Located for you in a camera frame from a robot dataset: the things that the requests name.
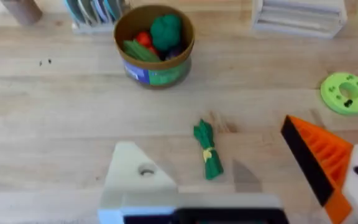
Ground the bare white left gripper left finger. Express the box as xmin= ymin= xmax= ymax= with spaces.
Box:
xmin=99 ymin=141 xmax=179 ymax=218

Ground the green toy vegetable bundle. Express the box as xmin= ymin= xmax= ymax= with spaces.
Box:
xmin=193 ymin=119 xmax=224 ymax=181

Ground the white rack with flat items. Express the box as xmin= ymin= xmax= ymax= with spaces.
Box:
xmin=63 ymin=0 xmax=130 ymax=34

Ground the brown tub with toy vegetables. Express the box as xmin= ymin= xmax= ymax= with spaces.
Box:
xmin=113 ymin=4 xmax=196 ymax=90

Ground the white orange left gripper right finger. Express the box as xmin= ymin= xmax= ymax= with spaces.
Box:
xmin=280 ymin=114 xmax=358 ymax=224

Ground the brown cardboard tube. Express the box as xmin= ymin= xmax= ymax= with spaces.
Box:
xmin=0 ymin=0 xmax=44 ymax=26

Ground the green disc with holes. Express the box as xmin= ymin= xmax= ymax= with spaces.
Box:
xmin=319 ymin=72 xmax=358 ymax=116

